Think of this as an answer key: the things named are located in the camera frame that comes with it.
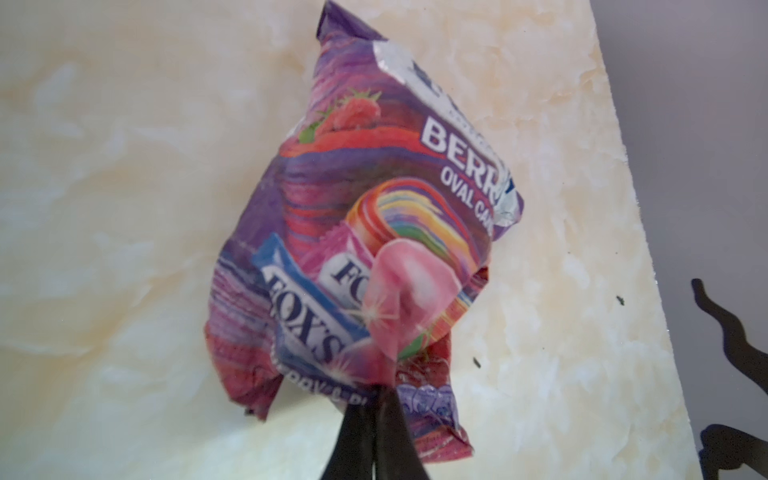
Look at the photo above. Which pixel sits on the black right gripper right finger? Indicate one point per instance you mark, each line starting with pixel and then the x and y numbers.
pixel 395 456

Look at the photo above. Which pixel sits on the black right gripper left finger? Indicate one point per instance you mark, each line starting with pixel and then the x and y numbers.
pixel 353 455

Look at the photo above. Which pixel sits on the purple candy packet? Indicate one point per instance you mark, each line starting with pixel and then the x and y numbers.
pixel 366 240

